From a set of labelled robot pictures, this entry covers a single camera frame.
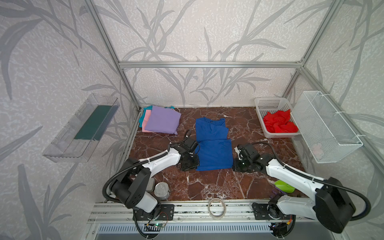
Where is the clear tape roll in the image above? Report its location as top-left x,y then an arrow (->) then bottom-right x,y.
208,198 -> 227,220

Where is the green yellow toy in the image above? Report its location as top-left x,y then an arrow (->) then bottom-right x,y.
274,180 -> 296,194

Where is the white plastic laundry basket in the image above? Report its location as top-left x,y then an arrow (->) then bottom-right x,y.
255,97 -> 300,138

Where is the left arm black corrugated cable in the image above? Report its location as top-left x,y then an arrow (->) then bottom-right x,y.
101,129 -> 193,240

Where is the grey rectangular block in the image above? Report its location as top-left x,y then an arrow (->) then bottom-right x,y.
146,178 -> 156,193

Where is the red t shirt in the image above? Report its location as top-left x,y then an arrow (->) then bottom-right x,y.
263,110 -> 299,133

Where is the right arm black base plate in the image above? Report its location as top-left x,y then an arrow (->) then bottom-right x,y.
252,203 -> 291,221

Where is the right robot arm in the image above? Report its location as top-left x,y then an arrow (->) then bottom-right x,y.
233,155 -> 356,234

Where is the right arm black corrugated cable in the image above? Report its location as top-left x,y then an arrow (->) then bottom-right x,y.
251,141 -> 372,239

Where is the silver metal can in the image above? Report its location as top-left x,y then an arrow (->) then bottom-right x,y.
154,182 -> 170,200

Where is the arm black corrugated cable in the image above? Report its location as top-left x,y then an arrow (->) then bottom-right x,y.
251,141 -> 372,239
101,129 -> 193,240

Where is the green book on shelf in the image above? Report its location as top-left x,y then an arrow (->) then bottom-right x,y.
74,105 -> 119,141

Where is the folded purple t shirt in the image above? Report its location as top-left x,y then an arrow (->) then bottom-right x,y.
144,106 -> 182,135

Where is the blue printed t shirt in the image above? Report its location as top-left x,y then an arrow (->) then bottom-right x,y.
196,118 -> 234,172

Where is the clear plastic wall shelf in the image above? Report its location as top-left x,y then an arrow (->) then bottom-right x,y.
43,94 -> 120,163

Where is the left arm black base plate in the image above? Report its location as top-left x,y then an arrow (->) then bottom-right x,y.
134,204 -> 175,221

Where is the aluminium enclosure frame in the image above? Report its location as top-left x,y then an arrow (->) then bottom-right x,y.
91,1 -> 384,240

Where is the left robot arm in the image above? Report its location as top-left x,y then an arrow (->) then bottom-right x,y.
102,147 -> 198,215

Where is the white wire mesh basket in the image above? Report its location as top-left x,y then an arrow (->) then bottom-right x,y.
291,91 -> 363,164

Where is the folded pink t shirt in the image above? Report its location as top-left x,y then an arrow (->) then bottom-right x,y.
142,110 -> 152,133

